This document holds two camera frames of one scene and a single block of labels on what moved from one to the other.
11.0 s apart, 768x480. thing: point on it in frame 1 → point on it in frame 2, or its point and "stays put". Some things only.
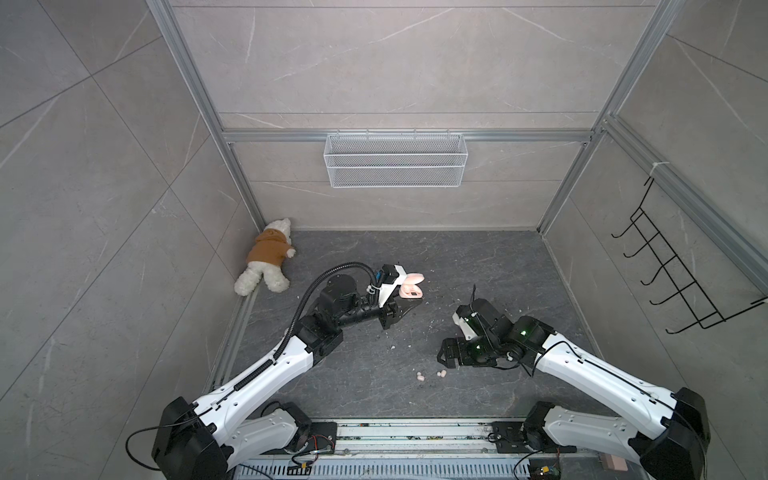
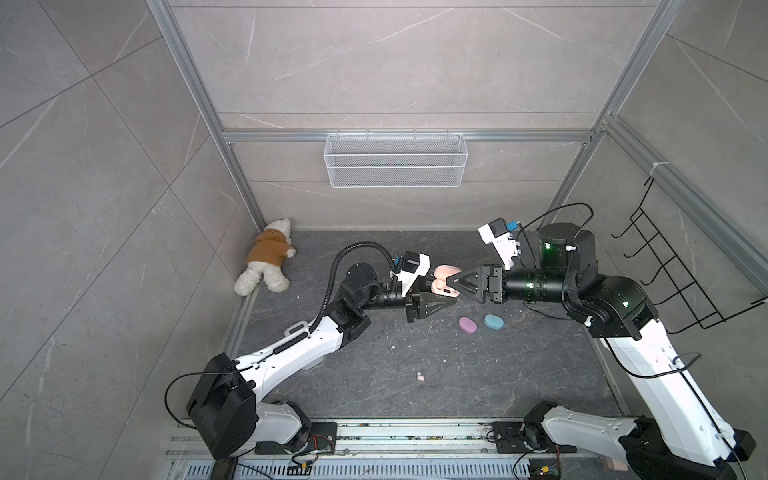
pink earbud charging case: x=410 y=288 → x=439 y=284
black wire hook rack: x=692 y=293 stays put
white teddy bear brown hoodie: x=266 y=259 stays put
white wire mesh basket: x=396 y=160 stays put
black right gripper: x=462 y=358 → x=491 y=279
